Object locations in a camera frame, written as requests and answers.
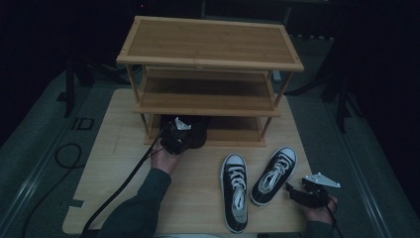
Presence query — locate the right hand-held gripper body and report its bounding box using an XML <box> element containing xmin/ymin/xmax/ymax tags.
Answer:
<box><xmin>301</xmin><ymin>172</ymin><xmax>342</xmax><ymax>209</ymax></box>

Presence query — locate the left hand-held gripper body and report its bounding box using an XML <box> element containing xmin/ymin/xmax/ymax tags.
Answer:
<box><xmin>160</xmin><ymin>116</ymin><xmax>194</xmax><ymax>156</ymax></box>

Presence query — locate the black white canvas sneaker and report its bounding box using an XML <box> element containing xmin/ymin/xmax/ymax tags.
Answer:
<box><xmin>250</xmin><ymin>146</ymin><xmax>298</xmax><ymax>207</ymax></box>
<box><xmin>220</xmin><ymin>153</ymin><xmax>249</xmax><ymax>234</ymax></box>

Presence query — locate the wooden three-tier shoe rack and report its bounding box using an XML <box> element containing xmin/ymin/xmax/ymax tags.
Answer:
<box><xmin>116</xmin><ymin>15</ymin><xmax>305</xmax><ymax>149</ymax></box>

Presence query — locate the person's right hand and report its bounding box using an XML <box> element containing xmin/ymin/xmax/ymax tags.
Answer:
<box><xmin>301</xmin><ymin>194</ymin><xmax>340</xmax><ymax>226</ymax></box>

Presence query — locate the person's left hand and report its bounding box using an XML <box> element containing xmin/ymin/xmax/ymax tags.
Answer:
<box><xmin>150</xmin><ymin>140</ymin><xmax>183</xmax><ymax>176</ymax></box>

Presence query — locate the black metal stand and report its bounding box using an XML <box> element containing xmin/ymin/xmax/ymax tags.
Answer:
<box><xmin>320</xmin><ymin>74</ymin><xmax>365</xmax><ymax>134</ymax></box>
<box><xmin>55</xmin><ymin>59</ymin><xmax>97</xmax><ymax>119</ymax></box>

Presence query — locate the right hand-held gripper cable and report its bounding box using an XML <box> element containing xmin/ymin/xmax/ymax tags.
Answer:
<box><xmin>325</xmin><ymin>196</ymin><xmax>345</xmax><ymax>238</ymax></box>

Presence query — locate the hand-held gripper cable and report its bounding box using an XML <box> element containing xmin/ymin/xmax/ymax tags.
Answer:
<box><xmin>325</xmin><ymin>196</ymin><xmax>345</xmax><ymax>238</ymax></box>
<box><xmin>80</xmin><ymin>130</ymin><xmax>166</xmax><ymax>238</ymax></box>

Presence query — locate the left hand-held gripper cable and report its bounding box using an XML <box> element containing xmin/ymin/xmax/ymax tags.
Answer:
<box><xmin>80</xmin><ymin>130</ymin><xmax>166</xmax><ymax>238</ymax></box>

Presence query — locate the black floor cable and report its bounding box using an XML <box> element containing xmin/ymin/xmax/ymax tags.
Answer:
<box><xmin>21</xmin><ymin>142</ymin><xmax>84</xmax><ymax>238</ymax></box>

